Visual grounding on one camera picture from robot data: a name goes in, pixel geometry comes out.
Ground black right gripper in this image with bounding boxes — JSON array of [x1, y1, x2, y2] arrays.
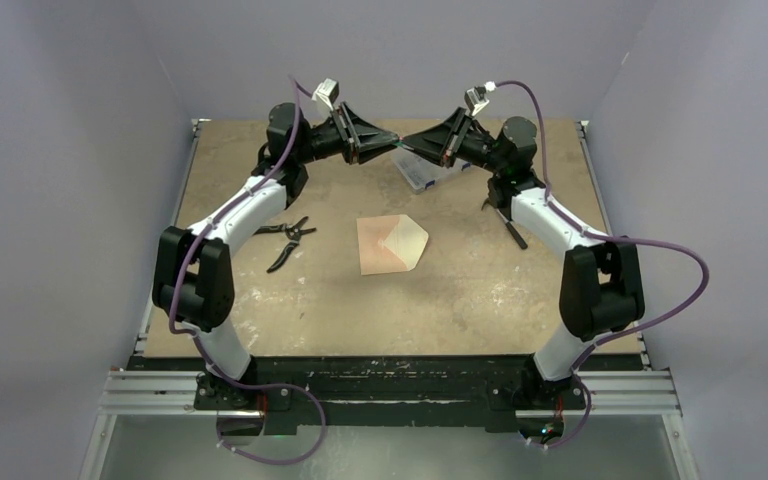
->
[[405, 107, 508, 176]]

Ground aluminium extrusion frame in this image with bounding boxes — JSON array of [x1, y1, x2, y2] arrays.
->
[[86, 151, 696, 479]]

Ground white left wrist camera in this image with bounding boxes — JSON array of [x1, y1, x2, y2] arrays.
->
[[311, 78, 340, 118]]

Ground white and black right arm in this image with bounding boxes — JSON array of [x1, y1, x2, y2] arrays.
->
[[401, 108, 645, 407]]

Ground pink and cream envelope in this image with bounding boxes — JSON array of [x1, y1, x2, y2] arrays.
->
[[356, 214, 429, 276]]

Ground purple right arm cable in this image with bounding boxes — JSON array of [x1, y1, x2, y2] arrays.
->
[[493, 79, 712, 452]]

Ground small black hammer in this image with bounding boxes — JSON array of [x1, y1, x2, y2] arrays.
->
[[481, 198, 529, 250]]

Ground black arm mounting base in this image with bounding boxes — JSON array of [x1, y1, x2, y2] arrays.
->
[[125, 354, 644, 435]]

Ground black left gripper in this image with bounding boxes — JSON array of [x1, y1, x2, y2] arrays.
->
[[294, 103, 396, 166]]

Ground clear plastic organizer box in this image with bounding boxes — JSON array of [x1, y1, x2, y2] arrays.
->
[[391, 149, 472, 194]]

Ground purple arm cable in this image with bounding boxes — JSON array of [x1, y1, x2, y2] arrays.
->
[[493, 79, 712, 452], [167, 74, 329, 467]]

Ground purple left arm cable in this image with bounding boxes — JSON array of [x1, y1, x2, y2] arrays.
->
[[167, 74, 329, 467]]

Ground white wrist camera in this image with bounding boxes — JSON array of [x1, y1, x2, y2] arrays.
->
[[464, 81, 497, 117], [311, 78, 340, 118]]

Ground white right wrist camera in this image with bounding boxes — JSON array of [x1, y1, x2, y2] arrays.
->
[[464, 81, 497, 117]]

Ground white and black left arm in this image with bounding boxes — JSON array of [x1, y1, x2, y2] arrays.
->
[[151, 103, 400, 409]]

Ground black pruning shears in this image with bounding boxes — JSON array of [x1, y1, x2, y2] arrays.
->
[[254, 216, 317, 274]]

